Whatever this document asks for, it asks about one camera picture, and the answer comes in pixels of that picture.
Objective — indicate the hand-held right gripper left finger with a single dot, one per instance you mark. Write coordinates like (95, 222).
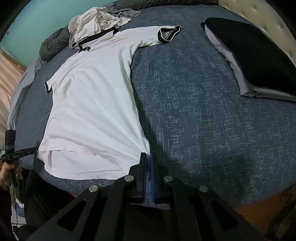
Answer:
(144, 176)

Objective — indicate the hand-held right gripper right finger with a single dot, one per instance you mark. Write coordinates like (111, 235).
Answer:
(152, 180)

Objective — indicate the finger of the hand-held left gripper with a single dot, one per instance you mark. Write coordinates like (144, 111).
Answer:
(29, 151)

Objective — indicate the white polo shirt black collar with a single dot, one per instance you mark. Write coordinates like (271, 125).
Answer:
(92, 104)

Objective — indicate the white t-shirt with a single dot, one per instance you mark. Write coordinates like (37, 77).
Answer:
(115, 20)

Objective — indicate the black garment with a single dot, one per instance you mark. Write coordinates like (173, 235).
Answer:
(254, 53)

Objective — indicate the person's left hand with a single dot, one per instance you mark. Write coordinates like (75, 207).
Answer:
(4, 177)

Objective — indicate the person's dark trousers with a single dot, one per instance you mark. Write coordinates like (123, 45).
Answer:
(46, 197)

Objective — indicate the pink curtain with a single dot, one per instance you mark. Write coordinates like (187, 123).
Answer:
(9, 88)

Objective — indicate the light grey blanket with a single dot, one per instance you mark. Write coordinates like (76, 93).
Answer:
(25, 78)

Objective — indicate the bed with blue patterned sheet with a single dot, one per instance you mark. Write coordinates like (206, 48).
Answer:
(196, 115)

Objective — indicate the dark grey duvet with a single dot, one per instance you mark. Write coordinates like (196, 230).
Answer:
(53, 41)

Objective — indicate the cream white shirt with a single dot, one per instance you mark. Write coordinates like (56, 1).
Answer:
(85, 23)

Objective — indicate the grey garment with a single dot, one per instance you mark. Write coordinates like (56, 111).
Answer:
(129, 12)

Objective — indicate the cream tufted headboard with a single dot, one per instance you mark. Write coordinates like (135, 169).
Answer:
(266, 20)

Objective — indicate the wooden frame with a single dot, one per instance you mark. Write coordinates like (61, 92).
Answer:
(16, 62)

